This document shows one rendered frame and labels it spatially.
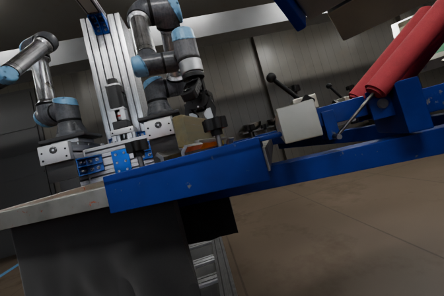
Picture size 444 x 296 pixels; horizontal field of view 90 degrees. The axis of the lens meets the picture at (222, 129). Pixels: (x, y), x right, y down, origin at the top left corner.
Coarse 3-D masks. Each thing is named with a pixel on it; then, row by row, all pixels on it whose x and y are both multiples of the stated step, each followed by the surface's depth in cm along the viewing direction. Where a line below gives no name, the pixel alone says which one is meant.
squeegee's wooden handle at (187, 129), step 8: (176, 120) 51; (184, 120) 51; (192, 120) 56; (200, 120) 62; (176, 128) 51; (184, 128) 51; (192, 128) 55; (200, 128) 60; (176, 136) 51; (184, 136) 51; (192, 136) 53; (200, 136) 59; (208, 136) 65; (224, 136) 85; (184, 144) 51
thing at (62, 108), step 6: (54, 102) 120; (60, 102) 119; (66, 102) 120; (72, 102) 123; (48, 108) 122; (54, 108) 120; (60, 108) 119; (66, 108) 120; (72, 108) 122; (78, 108) 126; (48, 114) 122; (54, 114) 121; (60, 114) 119; (66, 114) 119; (72, 114) 121; (78, 114) 124; (54, 120) 123
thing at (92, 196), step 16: (272, 144) 85; (64, 192) 80; (80, 192) 46; (96, 192) 43; (16, 208) 49; (32, 208) 47; (48, 208) 46; (64, 208) 45; (80, 208) 44; (96, 208) 43; (0, 224) 49; (16, 224) 48
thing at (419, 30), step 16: (416, 16) 60; (432, 16) 48; (400, 32) 61; (416, 32) 49; (432, 32) 48; (400, 48) 50; (416, 48) 48; (432, 48) 73; (384, 64) 51; (400, 64) 49; (416, 64) 78; (368, 80) 62; (384, 80) 50; (352, 96) 63; (368, 96) 52; (384, 96) 52
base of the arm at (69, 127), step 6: (60, 120) 119; (66, 120) 119; (72, 120) 120; (78, 120) 123; (60, 126) 118; (66, 126) 118; (72, 126) 119; (78, 126) 121; (84, 126) 126; (60, 132) 117; (66, 132) 117; (72, 132) 118
